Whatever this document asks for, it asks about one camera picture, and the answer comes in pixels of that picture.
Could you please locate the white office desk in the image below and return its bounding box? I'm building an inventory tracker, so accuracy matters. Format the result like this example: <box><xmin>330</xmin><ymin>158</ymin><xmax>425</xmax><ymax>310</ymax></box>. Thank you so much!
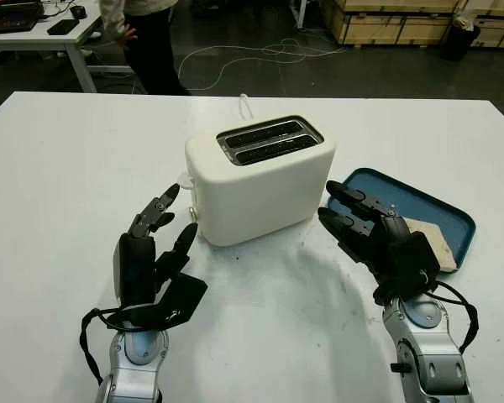
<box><xmin>0</xmin><ymin>0</ymin><xmax>136</xmax><ymax>94</ymax></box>

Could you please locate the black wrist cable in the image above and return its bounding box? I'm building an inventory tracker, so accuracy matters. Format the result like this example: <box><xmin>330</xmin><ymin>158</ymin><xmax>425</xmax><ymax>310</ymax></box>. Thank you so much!
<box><xmin>80</xmin><ymin>307</ymin><xmax>129</xmax><ymax>385</ymax></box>
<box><xmin>428</xmin><ymin>280</ymin><xmax>480</xmax><ymax>358</ymax></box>

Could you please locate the black smartphone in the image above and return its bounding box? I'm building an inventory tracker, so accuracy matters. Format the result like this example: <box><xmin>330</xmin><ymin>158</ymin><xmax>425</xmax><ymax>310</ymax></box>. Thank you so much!
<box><xmin>46</xmin><ymin>18</ymin><xmax>81</xmax><ymax>36</ymax></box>

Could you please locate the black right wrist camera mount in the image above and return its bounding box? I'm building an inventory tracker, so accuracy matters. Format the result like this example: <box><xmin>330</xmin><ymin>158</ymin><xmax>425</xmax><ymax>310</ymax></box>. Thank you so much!
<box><xmin>396</xmin><ymin>233</ymin><xmax>441</xmax><ymax>297</ymax></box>

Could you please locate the blue plastic tray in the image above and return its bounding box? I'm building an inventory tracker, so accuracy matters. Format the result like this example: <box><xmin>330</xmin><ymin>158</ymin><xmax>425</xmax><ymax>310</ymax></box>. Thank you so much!
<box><xmin>326</xmin><ymin>167</ymin><xmax>477</xmax><ymax>275</ymax></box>

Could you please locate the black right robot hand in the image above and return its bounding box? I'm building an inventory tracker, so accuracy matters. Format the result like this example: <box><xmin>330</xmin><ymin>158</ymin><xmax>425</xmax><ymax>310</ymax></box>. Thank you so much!
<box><xmin>318</xmin><ymin>180</ymin><xmax>412</xmax><ymax>306</ymax></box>

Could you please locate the white cable on floor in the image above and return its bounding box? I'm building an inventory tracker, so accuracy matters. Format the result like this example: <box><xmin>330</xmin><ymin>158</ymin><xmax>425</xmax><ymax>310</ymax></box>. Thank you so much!
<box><xmin>176</xmin><ymin>37</ymin><xmax>346</xmax><ymax>92</ymax></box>

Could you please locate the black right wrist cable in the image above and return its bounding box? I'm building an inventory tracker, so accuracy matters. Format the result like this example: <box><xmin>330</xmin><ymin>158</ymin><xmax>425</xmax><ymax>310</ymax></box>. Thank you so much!
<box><xmin>428</xmin><ymin>280</ymin><xmax>480</xmax><ymax>358</ymax></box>

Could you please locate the black laptop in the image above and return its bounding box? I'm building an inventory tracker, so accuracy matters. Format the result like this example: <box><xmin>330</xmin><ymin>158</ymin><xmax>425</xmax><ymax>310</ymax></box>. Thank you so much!
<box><xmin>0</xmin><ymin>0</ymin><xmax>42</xmax><ymax>36</ymax></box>

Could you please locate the white two-slot toaster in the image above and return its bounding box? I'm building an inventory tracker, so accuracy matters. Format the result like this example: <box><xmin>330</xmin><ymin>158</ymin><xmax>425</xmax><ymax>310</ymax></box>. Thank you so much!
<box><xmin>184</xmin><ymin>113</ymin><xmax>337</xmax><ymax>247</ymax></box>

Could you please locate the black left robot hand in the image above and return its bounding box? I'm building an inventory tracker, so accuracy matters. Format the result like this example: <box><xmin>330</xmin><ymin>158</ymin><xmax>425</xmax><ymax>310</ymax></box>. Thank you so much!
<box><xmin>111</xmin><ymin>183</ymin><xmax>199</xmax><ymax>314</ymax></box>

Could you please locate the white toaster power cord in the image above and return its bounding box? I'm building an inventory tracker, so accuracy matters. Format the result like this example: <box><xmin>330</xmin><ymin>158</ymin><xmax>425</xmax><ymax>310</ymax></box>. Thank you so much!
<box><xmin>238</xmin><ymin>93</ymin><xmax>255</xmax><ymax>121</ymax></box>

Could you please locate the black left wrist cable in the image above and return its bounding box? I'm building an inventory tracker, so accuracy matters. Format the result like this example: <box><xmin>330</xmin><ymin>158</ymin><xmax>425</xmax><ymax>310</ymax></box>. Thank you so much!
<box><xmin>80</xmin><ymin>307</ymin><xmax>129</xmax><ymax>385</ymax></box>

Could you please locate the white toaster lever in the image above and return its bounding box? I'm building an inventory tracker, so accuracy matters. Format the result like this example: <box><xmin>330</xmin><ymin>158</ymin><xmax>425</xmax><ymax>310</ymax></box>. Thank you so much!
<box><xmin>176</xmin><ymin>170</ymin><xmax>197</xmax><ymax>191</ymax></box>

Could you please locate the white bread slice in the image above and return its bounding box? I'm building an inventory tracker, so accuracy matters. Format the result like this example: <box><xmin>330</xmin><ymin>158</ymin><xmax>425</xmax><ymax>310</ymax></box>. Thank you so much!
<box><xmin>402</xmin><ymin>217</ymin><xmax>459</xmax><ymax>272</ymax></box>

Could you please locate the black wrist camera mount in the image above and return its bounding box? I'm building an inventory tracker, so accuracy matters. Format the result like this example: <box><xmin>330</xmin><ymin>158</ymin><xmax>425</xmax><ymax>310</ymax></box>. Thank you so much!
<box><xmin>108</xmin><ymin>270</ymin><xmax>208</xmax><ymax>333</ymax></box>
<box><xmin>396</xmin><ymin>233</ymin><xmax>441</xmax><ymax>297</ymax></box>

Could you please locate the wooden shipping crate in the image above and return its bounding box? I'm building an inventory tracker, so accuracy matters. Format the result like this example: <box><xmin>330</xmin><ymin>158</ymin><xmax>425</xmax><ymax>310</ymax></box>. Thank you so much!
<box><xmin>318</xmin><ymin>0</ymin><xmax>461</xmax><ymax>47</ymax></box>
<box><xmin>465</xmin><ymin>0</ymin><xmax>504</xmax><ymax>50</ymax></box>

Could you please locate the person in black trousers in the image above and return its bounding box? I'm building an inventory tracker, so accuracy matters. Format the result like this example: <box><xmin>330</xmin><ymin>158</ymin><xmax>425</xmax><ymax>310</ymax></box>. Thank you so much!
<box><xmin>98</xmin><ymin>0</ymin><xmax>192</xmax><ymax>97</ymax></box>

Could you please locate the black trash bin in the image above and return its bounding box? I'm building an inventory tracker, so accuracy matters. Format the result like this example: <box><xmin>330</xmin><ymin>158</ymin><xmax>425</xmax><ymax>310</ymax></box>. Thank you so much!
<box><xmin>439</xmin><ymin>15</ymin><xmax>482</xmax><ymax>63</ymax></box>

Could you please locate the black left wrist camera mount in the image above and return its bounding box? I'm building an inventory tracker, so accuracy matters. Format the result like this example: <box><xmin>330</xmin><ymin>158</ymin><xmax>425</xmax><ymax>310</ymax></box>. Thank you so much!
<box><xmin>108</xmin><ymin>270</ymin><xmax>208</xmax><ymax>333</ymax></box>

